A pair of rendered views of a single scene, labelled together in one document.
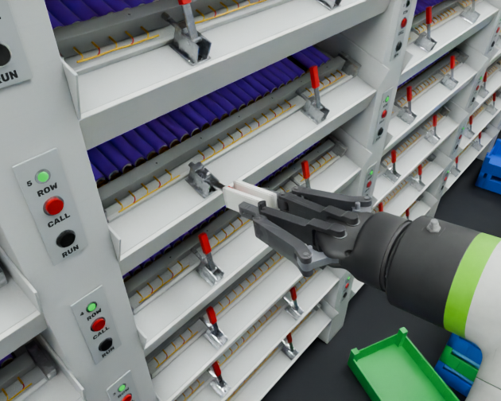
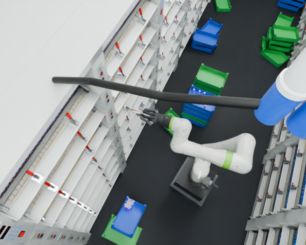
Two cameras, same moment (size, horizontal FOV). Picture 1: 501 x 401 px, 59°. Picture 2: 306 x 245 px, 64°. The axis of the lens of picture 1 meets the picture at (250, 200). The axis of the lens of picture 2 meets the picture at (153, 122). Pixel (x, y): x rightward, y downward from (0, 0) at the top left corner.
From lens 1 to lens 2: 1.26 m
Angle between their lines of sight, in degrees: 27
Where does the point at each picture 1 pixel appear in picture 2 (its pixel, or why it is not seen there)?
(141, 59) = (118, 99)
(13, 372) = not seen: hidden behind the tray
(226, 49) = not seen: hidden behind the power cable
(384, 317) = (165, 105)
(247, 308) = (133, 121)
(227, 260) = (129, 116)
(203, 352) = (127, 133)
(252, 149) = (132, 96)
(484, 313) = (172, 128)
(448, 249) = (168, 121)
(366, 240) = (158, 120)
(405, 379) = not seen: hidden behind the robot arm
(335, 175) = (147, 84)
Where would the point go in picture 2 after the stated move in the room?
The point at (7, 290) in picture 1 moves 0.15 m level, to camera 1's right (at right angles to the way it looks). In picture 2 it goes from (106, 138) to (127, 132)
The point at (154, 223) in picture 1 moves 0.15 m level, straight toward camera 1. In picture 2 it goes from (121, 119) to (132, 135)
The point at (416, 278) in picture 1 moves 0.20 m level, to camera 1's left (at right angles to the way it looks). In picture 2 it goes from (164, 125) to (136, 132)
